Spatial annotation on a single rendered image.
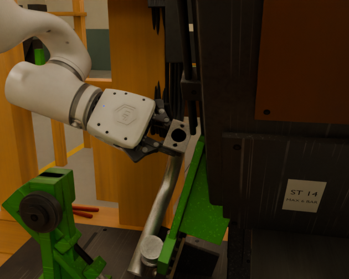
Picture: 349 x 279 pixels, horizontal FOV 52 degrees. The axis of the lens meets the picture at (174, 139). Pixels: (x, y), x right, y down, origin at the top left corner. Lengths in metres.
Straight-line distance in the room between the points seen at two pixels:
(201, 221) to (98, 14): 11.29
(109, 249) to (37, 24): 0.55
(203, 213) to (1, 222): 0.74
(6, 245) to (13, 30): 0.63
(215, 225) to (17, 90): 0.41
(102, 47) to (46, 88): 11.07
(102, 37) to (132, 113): 11.09
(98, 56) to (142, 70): 10.93
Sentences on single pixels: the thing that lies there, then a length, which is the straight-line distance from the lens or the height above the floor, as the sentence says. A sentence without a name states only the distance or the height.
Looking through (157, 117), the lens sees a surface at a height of 1.27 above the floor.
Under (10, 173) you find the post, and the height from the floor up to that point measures 1.01.
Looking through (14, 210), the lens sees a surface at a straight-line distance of 0.73.
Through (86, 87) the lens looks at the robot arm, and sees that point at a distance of 0.66.
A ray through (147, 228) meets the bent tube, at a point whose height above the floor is 1.06.
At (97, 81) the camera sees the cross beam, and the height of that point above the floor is 1.27.
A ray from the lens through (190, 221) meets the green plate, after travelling 0.57.
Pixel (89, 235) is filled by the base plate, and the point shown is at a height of 0.90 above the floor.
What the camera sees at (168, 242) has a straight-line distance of 0.58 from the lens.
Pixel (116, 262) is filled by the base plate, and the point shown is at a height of 0.90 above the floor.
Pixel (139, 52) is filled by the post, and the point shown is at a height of 1.36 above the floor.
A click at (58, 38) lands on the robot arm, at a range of 0.69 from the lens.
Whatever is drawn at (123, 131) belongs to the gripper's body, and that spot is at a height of 1.25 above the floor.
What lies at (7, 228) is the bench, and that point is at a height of 0.88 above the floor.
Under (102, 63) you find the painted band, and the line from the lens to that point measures 11.79.
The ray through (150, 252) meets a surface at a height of 1.08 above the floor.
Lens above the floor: 1.43
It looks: 18 degrees down
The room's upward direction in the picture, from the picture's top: straight up
